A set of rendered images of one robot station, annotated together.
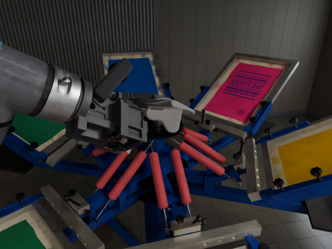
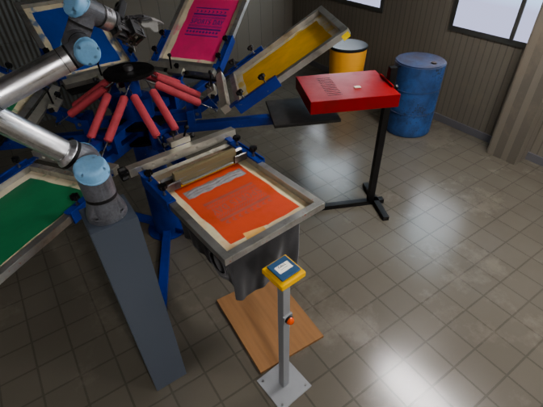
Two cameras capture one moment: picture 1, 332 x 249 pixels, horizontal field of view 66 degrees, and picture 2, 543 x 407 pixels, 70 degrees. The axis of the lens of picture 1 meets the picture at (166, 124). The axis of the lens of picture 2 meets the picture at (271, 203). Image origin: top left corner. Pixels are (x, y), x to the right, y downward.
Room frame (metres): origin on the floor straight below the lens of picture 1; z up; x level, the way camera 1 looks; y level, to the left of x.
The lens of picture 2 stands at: (-1.18, 0.22, 2.17)
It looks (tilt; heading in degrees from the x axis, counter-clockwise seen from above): 39 degrees down; 337
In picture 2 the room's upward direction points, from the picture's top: 2 degrees counter-clockwise
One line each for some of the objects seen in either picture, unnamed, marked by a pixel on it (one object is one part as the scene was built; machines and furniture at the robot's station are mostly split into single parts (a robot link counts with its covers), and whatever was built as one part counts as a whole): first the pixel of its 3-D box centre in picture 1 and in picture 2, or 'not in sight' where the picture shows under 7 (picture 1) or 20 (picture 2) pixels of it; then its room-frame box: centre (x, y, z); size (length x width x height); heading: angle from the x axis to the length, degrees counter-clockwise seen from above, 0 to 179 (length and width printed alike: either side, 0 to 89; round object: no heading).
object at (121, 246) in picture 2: not in sight; (142, 307); (0.15, 0.34, 0.60); 0.18 x 0.18 x 1.20; 10
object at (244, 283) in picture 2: not in sight; (266, 256); (0.08, -0.29, 0.74); 0.45 x 0.03 x 0.43; 105
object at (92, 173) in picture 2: not in sight; (94, 177); (0.16, 0.34, 1.37); 0.13 x 0.12 x 0.14; 9
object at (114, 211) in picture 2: not in sight; (103, 203); (0.15, 0.34, 1.25); 0.15 x 0.15 x 0.10
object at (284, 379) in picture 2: not in sight; (284, 335); (-0.21, -0.25, 0.48); 0.22 x 0.22 x 0.96; 15
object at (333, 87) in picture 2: not in sight; (344, 90); (1.01, -1.32, 1.06); 0.61 x 0.46 x 0.12; 75
